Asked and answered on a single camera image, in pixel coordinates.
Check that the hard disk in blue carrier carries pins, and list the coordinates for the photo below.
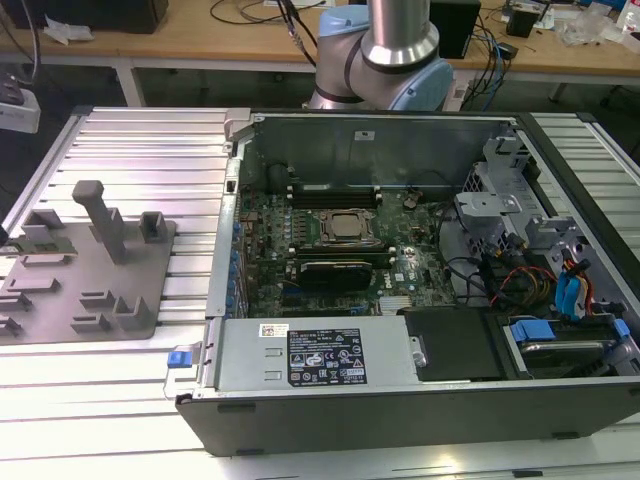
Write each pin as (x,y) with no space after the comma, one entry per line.
(560,352)

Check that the blue disk bay clip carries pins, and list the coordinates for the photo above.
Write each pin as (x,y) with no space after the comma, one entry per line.
(621,328)

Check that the blue case latch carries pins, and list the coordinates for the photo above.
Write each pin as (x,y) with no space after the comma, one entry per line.
(180,360)

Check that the black upright box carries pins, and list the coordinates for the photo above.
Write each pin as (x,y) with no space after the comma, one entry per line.
(457,27)

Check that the crumpled white paper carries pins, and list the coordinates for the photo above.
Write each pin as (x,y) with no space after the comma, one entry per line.
(65,30)

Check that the green motherboard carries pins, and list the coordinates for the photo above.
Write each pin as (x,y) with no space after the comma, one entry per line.
(265,250)

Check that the clear plastic bags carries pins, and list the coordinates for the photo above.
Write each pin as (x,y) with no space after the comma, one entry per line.
(600,30)

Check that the large black box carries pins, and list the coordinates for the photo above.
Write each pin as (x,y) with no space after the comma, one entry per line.
(100,15)

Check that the black power adapter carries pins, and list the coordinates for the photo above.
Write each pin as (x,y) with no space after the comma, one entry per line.
(506,51)

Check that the silver CPU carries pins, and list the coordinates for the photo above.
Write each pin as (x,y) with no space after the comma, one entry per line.
(346,224)

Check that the black plastic shroud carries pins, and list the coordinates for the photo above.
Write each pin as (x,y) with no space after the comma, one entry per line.
(450,345)

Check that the small black box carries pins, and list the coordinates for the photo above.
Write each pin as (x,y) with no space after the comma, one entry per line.
(521,21)

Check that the silver power supply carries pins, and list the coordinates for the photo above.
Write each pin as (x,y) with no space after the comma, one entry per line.
(250,355)

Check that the round coin battery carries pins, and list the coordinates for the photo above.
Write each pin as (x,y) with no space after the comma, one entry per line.
(410,202)

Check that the wooden desk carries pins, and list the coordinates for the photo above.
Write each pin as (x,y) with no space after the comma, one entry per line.
(150,45)

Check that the white power strip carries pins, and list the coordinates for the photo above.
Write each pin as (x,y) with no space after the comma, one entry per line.
(459,95)

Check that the white sticker in case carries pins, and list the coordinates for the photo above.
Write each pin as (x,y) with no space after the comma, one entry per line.
(364,135)

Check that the black graphics card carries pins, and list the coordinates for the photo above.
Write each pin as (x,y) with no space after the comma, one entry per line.
(335,276)

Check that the black RAM slot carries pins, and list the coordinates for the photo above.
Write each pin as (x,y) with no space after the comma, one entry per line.
(392,260)
(345,248)
(335,202)
(335,190)

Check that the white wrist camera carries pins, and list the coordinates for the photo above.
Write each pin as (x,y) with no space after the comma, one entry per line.
(17,112)

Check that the green RAM stick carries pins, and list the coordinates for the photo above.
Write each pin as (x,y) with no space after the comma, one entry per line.
(45,248)

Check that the metal drive cage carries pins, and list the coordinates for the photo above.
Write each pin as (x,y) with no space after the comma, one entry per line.
(500,205)

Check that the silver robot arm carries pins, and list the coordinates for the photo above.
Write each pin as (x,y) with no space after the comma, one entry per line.
(390,50)

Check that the silver finned heat sink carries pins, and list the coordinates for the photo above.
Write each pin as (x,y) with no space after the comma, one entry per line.
(397,305)

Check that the black round board component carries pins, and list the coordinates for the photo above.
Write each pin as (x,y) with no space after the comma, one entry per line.
(277,176)

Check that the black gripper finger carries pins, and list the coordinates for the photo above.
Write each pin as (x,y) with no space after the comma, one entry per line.
(3,236)

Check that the grey parts rack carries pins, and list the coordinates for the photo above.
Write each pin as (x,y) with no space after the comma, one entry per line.
(90,300)

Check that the black open PC case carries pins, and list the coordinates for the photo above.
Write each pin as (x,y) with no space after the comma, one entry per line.
(400,420)

